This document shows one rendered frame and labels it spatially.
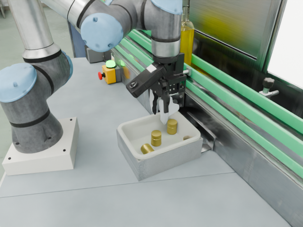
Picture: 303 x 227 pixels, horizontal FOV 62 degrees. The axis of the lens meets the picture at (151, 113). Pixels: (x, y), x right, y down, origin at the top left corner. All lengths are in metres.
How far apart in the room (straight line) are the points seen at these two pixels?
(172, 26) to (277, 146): 0.39
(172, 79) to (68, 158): 0.38
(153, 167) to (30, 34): 0.52
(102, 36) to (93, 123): 0.52
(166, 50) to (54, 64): 0.36
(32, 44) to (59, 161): 0.35
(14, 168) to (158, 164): 0.42
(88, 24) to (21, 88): 0.30
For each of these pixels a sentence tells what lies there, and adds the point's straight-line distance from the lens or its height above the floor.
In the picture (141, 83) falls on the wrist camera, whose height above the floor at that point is 1.02.
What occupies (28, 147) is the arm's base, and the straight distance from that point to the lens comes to 0.83.
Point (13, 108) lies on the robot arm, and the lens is 0.78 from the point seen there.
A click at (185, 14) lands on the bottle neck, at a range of 0.94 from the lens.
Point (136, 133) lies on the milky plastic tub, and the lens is 0.86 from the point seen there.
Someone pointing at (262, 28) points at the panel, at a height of 1.11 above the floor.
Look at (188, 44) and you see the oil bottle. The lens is 0.97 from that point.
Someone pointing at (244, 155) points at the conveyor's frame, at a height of 0.83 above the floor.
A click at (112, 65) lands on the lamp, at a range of 1.22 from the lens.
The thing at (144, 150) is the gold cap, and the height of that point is 0.80.
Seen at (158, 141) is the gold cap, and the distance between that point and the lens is 0.83.
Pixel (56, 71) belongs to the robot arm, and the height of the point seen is 0.99.
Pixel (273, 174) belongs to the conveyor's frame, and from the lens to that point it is 0.72.
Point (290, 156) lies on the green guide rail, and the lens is 0.69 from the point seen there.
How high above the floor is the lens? 1.34
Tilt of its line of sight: 35 degrees down
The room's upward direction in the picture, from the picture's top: straight up
